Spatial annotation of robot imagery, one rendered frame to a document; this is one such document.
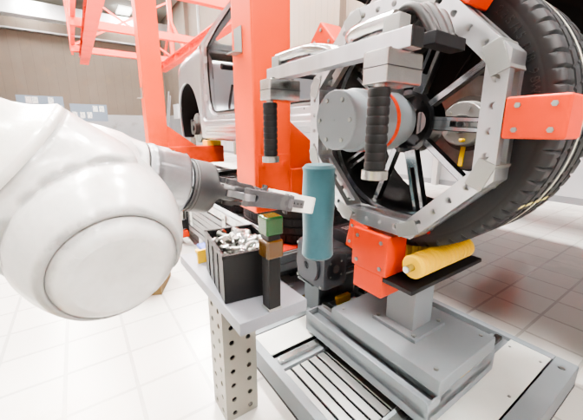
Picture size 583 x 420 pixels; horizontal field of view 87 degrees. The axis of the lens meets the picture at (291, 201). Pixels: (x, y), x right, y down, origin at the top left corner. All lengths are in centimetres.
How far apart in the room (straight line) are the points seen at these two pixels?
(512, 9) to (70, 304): 78
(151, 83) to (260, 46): 193
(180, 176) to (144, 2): 279
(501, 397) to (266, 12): 140
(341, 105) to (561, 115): 36
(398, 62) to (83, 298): 49
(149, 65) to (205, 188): 264
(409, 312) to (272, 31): 102
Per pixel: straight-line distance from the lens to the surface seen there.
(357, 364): 111
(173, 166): 41
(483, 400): 118
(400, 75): 54
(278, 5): 126
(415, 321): 107
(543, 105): 65
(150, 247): 20
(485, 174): 67
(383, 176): 53
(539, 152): 73
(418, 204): 88
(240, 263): 71
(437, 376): 97
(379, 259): 84
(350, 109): 67
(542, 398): 127
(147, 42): 307
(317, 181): 80
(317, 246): 84
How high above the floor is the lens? 83
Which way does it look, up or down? 13 degrees down
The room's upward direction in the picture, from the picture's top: straight up
